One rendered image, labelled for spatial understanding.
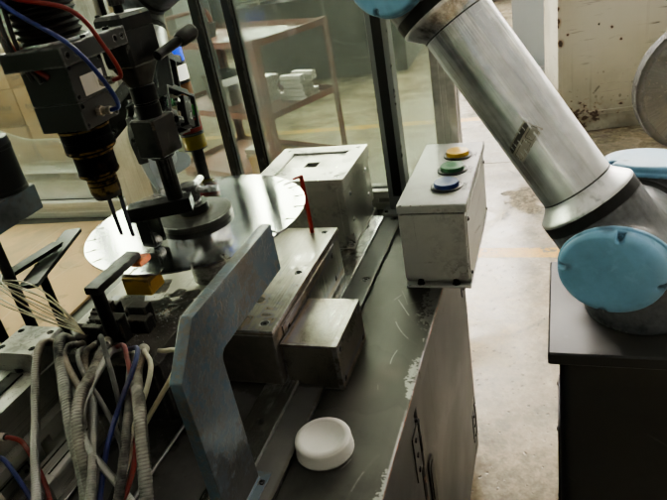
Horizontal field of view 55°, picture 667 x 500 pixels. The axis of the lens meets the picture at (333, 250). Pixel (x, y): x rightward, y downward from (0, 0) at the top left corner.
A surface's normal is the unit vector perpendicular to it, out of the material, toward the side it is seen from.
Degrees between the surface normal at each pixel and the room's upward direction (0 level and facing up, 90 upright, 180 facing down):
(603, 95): 90
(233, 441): 90
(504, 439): 0
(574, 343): 0
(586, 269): 96
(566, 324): 0
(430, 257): 90
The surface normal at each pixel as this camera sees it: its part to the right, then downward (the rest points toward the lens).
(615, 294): -0.46, 0.57
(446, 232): -0.29, 0.48
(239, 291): 0.94, 0.00
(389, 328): -0.17, -0.88
